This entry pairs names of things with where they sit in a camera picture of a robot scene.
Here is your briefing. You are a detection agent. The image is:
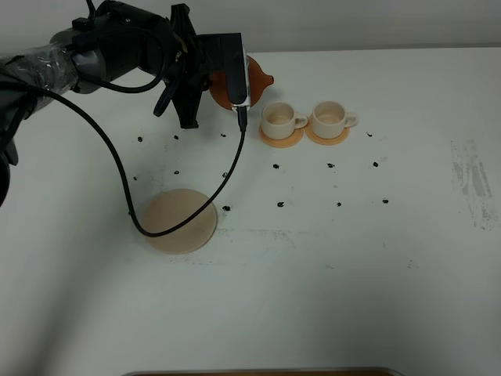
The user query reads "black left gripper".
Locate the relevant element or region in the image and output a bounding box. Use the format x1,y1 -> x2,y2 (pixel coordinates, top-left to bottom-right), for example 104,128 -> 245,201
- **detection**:
93,0 -> 214,130

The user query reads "brown clay teapot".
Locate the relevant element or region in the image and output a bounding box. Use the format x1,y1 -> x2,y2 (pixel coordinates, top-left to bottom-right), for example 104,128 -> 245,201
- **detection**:
209,56 -> 274,110

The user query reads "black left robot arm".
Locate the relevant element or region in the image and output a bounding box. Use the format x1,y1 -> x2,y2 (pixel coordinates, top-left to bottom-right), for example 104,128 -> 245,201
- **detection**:
1,1 -> 211,197

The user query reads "beige round teapot coaster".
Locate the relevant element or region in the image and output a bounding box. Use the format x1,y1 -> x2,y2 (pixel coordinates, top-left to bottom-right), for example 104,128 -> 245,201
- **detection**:
142,189 -> 218,255

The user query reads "left white teacup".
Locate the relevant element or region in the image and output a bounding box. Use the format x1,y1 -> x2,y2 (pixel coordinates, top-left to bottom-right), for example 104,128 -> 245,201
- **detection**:
261,102 -> 308,140

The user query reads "white teacup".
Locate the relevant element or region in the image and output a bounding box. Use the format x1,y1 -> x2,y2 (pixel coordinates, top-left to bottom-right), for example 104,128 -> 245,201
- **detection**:
261,102 -> 308,140
312,101 -> 359,128

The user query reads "left orange cup coaster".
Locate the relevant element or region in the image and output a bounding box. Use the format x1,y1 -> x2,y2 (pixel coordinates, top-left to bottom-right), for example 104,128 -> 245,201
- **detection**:
259,127 -> 304,148

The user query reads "orange cup coaster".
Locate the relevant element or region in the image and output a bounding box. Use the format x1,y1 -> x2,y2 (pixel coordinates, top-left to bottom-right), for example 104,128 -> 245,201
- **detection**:
259,127 -> 304,148
305,116 -> 350,146

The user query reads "right orange cup coaster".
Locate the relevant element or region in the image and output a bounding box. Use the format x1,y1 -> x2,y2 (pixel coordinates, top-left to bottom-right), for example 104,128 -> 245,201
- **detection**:
305,116 -> 350,146

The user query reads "right white teacup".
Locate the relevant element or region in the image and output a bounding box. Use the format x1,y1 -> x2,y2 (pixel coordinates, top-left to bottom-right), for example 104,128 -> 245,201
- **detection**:
312,101 -> 359,128

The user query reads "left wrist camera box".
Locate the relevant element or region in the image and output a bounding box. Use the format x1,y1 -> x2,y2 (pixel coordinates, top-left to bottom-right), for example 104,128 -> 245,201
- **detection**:
195,33 -> 251,110

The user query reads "black left camera cable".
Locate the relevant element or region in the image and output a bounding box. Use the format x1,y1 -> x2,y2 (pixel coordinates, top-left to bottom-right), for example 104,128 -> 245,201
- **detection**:
46,23 -> 249,238

